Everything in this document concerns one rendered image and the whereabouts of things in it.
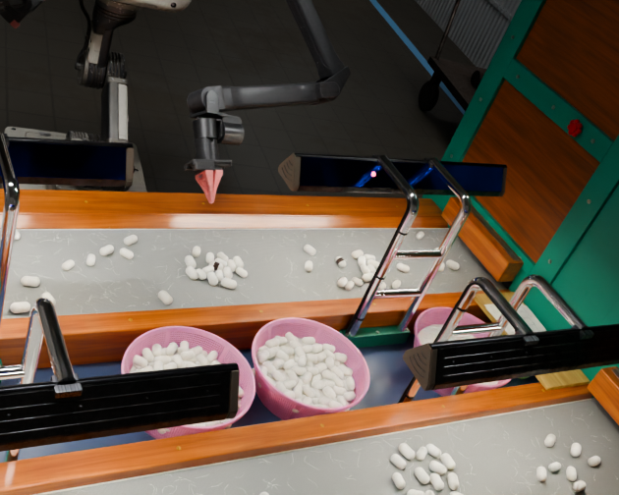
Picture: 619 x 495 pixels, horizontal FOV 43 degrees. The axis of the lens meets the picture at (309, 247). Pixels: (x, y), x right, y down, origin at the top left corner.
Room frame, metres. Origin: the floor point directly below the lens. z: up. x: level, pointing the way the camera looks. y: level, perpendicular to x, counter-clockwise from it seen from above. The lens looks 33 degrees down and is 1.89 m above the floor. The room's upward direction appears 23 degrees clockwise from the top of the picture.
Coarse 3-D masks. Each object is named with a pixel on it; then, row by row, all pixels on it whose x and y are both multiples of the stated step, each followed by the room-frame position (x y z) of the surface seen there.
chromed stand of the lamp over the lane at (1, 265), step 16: (0, 144) 1.08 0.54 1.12; (0, 160) 1.04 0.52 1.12; (16, 176) 1.02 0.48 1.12; (16, 192) 0.99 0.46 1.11; (16, 208) 0.98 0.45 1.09; (16, 224) 0.99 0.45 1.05; (0, 240) 0.97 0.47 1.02; (0, 256) 0.97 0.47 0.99; (0, 272) 0.97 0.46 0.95; (0, 288) 0.97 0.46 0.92; (0, 304) 0.98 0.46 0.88; (0, 320) 0.98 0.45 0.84
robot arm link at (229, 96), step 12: (276, 84) 1.90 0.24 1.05; (288, 84) 1.93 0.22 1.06; (300, 84) 1.96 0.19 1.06; (312, 84) 1.98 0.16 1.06; (324, 84) 1.98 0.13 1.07; (336, 84) 2.02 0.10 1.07; (192, 96) 1.72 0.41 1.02; (204, 96) 1.71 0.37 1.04; (228, 96) 1.76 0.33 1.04; (240, 96) 1.79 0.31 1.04; (252, 96) 1.82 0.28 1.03; (264, 96) 1.85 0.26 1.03; (276, 96) 1.88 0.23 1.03; (288, 96) 1.91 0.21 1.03; (300, 96) 1.94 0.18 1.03; (312, 96) 1.97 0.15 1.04; (324, 96) 1.97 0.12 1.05; (192, 108) 1.72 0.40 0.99; (204, 108) 1.70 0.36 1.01; (228, 108) 1.75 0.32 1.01; (240, 108) 1.79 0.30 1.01; (252, 108) 1.83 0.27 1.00
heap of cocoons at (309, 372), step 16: (288, 336) 1.37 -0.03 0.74; (272, 352) 1.29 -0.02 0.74; (288, 352) 1.32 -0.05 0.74; (304, 352) 1.34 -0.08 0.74; (320, 352) 1.36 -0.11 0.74; (272, 368) 1.25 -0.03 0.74; (288, 368) 1.27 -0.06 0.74; (304, 368) 1.28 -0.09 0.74; (320, 368) 1.30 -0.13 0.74; (336, 368) 1.32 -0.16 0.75; (272, 384) 1.20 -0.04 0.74; (288, 384) 1.22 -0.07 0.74; (304, 384) 1.25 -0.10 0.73; (320, 384) 1.26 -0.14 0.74; (336, 384) 1.29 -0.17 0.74; (352, 384) 1.30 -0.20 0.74; (304, 400) 1.20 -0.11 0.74; (320, 400) 1.22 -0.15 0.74; (336, 400) 1.25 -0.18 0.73
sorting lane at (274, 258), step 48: (48, 240) 1.35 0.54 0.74; (96, 240) 1.42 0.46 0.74; (144, 240) 1.49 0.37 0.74; (192, 240) 1.56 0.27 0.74; (240, 240) 1.64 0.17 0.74; (288, 240) 1.73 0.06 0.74; (336, 240) 1.82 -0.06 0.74; (384, 240) 1.92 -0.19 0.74; (432, 240) 2.03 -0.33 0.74; (48, 288) 1.21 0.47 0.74; (96, 288) 1.27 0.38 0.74; (144, 288) 1.33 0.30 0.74; (192, 288) 1.39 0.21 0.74; (240, 288) 1.46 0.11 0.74; (288, 288) 1.53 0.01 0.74; (336, 288) 1.61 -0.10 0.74; (432, 288) 1.79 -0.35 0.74
